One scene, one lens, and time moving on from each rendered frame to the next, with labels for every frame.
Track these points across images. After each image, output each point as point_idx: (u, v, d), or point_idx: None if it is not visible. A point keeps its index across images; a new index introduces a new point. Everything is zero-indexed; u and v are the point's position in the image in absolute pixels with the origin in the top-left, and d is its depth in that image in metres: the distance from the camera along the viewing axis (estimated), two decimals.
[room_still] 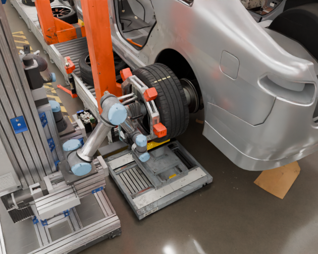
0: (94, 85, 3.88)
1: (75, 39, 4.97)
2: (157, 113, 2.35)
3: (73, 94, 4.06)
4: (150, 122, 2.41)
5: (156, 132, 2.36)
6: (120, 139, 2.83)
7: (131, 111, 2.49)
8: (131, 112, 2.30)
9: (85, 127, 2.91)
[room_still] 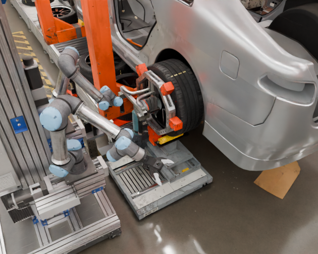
0: (94, 85, 3.88)
1: (75, 39, 4.97)
2: (173, 107, 2.41)
3: (73, 94, 4.06)
4: (166, 116, 2.47)
5: (172, 125, 2.42)
6: (135, 134, 2.89)
7: (147, 106, 2.55)
8: (148, 106, 2.36)
9: (85, 127, 2.91)
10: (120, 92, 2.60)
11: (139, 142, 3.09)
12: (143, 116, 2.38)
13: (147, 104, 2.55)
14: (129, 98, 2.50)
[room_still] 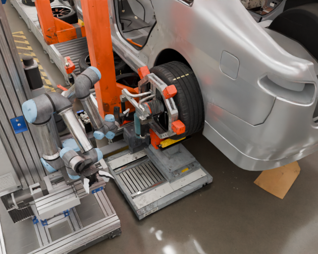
0: (94, 85, 3.88)
1: (75, 39, 4.97)
2: (176, 110, 2.38)
3: None
4: (168, 119, 2.44)
5: (175, 129, 2.39)
6: (137, 137, 2.86)
7: (149, 109, 2.52)
8: (151, 110, 2.33)
9: (85, 127, 2.91)
10: (122, 96, 2.57)
11: (139, 142, 3.09)
12: (145, 119, 2.35)
13: (149, 107, 2.52)
14: (131, 101, 2.47)
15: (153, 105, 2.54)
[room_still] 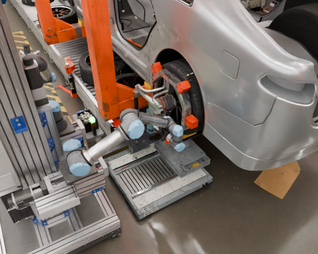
0: (94, 85, 3.88)
1: (75, 39, 4.97)
2: (189, 105, 2.43)
3: (73, 94, 4.06)
4: (181, 114, 2.49)
5: (189, 123, 2.44)
6: (148, 132, 2.91)
7: (162, 104, 2.57)
8: (165, 104, 2.38)
9: (85, 127, 2.91)
10: (136, 91, 2.62)
11: (139, 142, 3.09)
12: (159, 114, 2.40)
13: (162, 102, 2.57)
14: (145, 97, 2.52)
15: None
